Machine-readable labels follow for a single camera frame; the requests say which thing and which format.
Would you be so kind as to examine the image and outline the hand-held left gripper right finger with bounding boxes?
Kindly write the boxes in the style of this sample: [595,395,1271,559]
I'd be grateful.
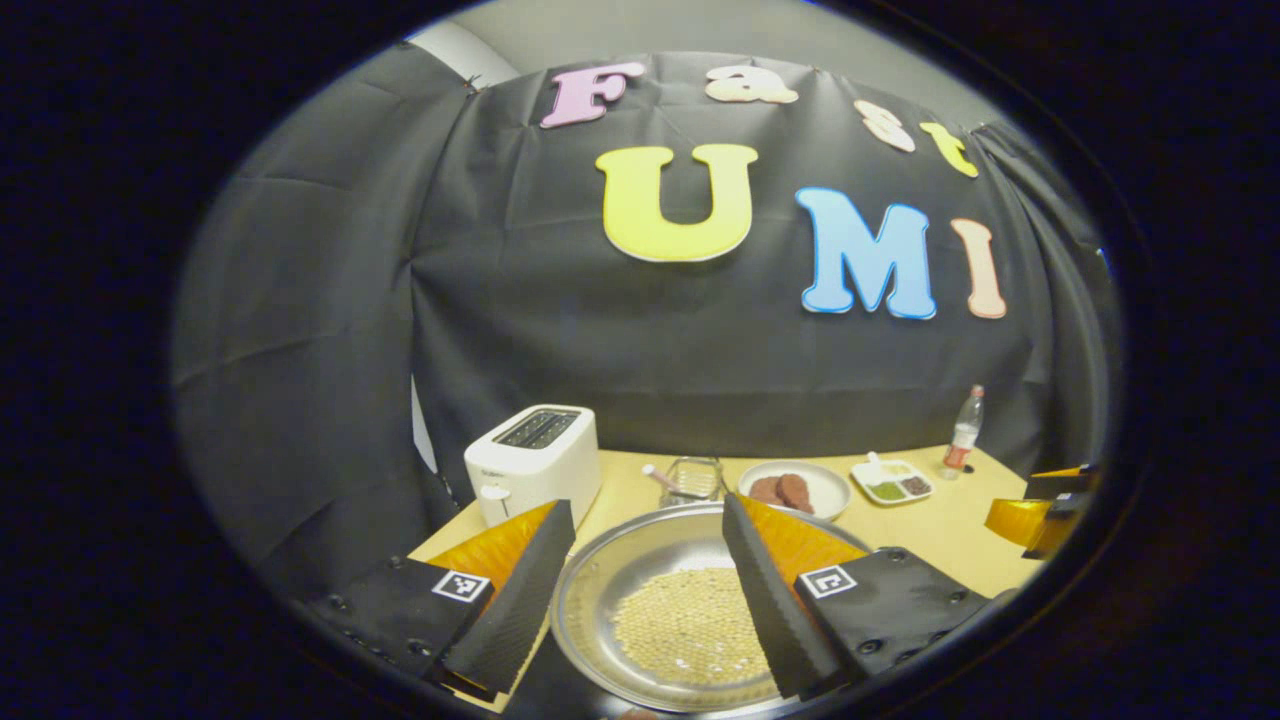
[722,492,996,701]

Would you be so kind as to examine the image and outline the soybeans in pot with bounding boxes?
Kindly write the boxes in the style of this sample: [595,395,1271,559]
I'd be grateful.
[612,568,781,686]

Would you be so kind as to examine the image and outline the round white plate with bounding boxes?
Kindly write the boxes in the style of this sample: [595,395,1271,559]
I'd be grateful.
[737,460,853,523]

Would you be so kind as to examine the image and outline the stainless steel pot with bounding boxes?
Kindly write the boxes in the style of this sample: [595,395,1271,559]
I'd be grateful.
[550,502,871,714]

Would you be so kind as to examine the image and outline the black induction cooktop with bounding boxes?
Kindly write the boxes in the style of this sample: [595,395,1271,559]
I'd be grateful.
[500,630,641,720]

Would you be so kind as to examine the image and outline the white divided dish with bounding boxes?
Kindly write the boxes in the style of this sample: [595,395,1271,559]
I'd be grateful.
[850,452,935,506]

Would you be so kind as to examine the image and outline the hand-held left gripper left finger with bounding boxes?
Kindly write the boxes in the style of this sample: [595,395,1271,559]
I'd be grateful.
[300,500,577,701]

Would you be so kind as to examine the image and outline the white toaster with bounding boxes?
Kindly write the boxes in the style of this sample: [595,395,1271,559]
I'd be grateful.
[464,404,603,529]

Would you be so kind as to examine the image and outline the clear plastic water bottle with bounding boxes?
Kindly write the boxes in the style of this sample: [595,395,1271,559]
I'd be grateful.
[940,385,986,481]

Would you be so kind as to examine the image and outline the black backdrop cloth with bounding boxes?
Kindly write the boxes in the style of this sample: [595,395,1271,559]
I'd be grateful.
[170,45,1121,601]

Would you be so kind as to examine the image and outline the wire mesh basket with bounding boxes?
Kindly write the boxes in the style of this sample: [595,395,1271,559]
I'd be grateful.
[662,456,726,506]

